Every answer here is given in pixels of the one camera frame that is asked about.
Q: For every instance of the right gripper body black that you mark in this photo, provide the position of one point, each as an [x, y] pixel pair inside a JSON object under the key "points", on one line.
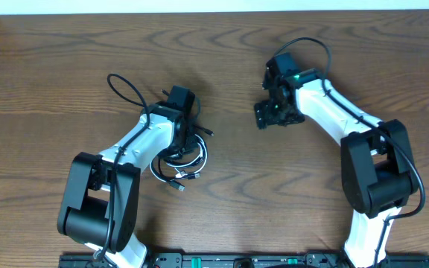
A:
{"points": [[275, 112]]}

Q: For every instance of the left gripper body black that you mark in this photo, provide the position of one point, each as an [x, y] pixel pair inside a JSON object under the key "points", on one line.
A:
{"points": [[188, 144]]}

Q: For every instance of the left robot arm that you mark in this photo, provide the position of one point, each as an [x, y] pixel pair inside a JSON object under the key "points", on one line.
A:
{"points": [[100, 202]]}

